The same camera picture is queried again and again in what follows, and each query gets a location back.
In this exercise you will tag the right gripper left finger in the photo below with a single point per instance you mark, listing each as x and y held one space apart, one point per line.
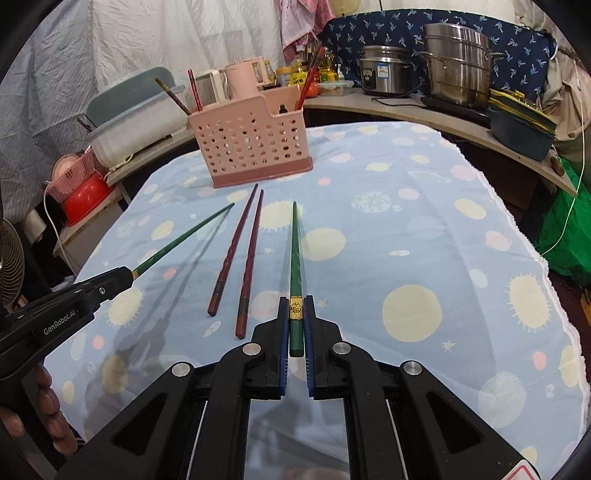
255 370

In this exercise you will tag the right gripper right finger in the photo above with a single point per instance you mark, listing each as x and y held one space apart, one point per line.
339 370

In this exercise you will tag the green chopstick with gold band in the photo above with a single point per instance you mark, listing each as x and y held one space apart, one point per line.
296 290

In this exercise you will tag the dark red chopstick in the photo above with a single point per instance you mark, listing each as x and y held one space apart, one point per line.
243 302
223 274

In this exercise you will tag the operator left hand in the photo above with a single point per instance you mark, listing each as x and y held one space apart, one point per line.
64 440

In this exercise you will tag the electric fan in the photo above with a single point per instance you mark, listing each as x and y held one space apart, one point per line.
12 265

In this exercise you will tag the red plastic basin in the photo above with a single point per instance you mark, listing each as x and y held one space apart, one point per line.
85 199

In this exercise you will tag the light blue planet tablecloth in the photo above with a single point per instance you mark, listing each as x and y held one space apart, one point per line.
405 246

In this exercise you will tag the pink plastic basket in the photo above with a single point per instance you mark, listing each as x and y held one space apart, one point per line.
69 173

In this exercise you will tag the pink perforated utensil holder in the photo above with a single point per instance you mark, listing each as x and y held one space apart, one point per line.
253 139

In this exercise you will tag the white dish bin teal lid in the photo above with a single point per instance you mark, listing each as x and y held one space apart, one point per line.
133 115

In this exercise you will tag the green plastic bag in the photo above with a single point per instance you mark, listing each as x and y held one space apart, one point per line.
564 238

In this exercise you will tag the clear food container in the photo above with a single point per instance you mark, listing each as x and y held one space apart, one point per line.
336 88

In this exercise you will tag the brown chopstick in holder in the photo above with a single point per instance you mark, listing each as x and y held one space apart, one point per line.
172 96

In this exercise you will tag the red chopstick in holder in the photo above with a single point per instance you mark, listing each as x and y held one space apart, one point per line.
194 90

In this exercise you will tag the red chopstick right compartment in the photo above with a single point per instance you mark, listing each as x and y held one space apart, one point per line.
312 70

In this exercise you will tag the pink electric kettle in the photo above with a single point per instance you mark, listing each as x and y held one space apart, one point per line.
246 78

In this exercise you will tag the black induction cooker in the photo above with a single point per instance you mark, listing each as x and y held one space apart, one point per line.
457 111

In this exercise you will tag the cooking oil bottle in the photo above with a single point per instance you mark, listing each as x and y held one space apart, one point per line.
326 68

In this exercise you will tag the curved wooden counter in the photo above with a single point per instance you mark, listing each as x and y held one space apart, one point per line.
414 111

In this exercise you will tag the yellow lid jar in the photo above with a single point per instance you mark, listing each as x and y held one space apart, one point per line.
283 75

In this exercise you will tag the silver rice cooker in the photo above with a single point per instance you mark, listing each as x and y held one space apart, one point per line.
386 70

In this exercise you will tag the dark teal lunch box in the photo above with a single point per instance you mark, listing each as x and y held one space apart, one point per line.
519 125

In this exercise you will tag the large stainless steel pot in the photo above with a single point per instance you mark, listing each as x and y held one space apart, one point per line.
459 61

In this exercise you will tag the pink hanging garment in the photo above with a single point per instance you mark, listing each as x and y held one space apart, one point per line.
300 22

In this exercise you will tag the navy patterned cloth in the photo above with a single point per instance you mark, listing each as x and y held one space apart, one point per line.
524 64

